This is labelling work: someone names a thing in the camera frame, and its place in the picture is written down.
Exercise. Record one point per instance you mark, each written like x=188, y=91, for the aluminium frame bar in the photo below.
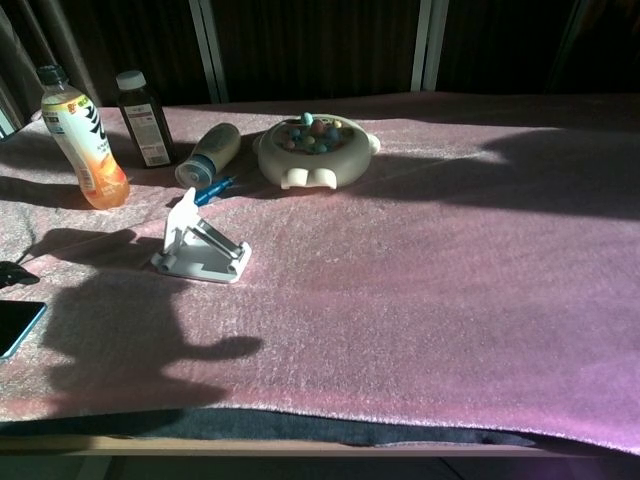
x=7, y=125

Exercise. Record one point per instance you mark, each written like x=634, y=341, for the blue pen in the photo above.
x=212, y=190

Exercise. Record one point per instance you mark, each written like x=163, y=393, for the brown curtain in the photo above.
x=35, y=35

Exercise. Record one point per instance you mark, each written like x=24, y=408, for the dark brown white-capped bottle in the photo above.
x=145, y=125

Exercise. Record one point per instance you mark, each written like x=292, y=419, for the orange drink plastic bottle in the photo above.
x=85, y=150

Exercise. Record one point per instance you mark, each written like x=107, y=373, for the pink fuzzy table cloth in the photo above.
x=400, y=300

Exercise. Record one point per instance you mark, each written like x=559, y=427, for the grey metal window post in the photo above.
x=210, y=50
x=429, y=45

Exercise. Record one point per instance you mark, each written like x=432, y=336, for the dark grey under cloth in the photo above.
x=300, y=427

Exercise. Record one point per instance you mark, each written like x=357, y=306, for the cream round fishing toy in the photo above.
x=320, y=167

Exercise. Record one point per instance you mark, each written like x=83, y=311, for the cream bottle with blue cap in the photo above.
x=215, y=147

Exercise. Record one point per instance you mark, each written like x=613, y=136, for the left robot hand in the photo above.
x=12, y=275

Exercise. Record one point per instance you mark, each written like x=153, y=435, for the white plastic clip object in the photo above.
x=200, y=262

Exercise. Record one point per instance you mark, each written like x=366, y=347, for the teal toy fish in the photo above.
x=306, y=119

